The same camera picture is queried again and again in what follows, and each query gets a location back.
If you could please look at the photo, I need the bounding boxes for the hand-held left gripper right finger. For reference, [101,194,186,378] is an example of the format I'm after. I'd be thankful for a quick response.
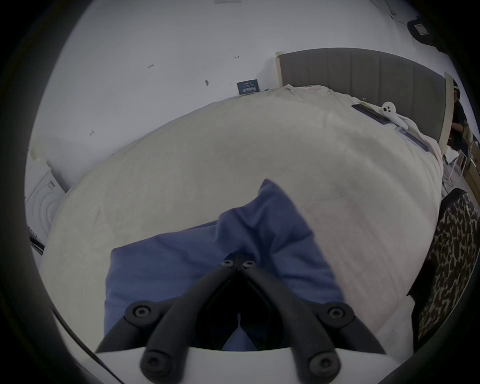
[240,260,387,384]

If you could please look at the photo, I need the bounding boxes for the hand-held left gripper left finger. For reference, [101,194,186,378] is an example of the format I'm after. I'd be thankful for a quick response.
[95,260,238,384]

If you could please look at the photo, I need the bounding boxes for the blue garment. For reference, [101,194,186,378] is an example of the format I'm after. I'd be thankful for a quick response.
[104,179,346,352]

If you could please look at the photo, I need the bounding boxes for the person's legs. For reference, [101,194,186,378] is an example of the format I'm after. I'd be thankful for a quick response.
[407,187,480,354]

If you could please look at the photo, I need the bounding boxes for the white washing machine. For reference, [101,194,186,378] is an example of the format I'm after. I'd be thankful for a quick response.
[24,157,70,241]

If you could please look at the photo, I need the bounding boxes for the bed with beige sheet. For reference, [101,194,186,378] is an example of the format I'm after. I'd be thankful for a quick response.
[39,84,445,355]

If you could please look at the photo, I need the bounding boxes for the black phone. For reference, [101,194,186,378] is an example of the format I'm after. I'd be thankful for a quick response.
[352,104,391,125]

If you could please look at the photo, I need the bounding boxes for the white hand controller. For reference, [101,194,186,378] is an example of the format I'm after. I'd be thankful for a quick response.
[382,102,409,127]

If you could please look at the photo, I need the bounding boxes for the grey padded headboard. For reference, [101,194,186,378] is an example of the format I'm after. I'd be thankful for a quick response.
[279,47,451,146]

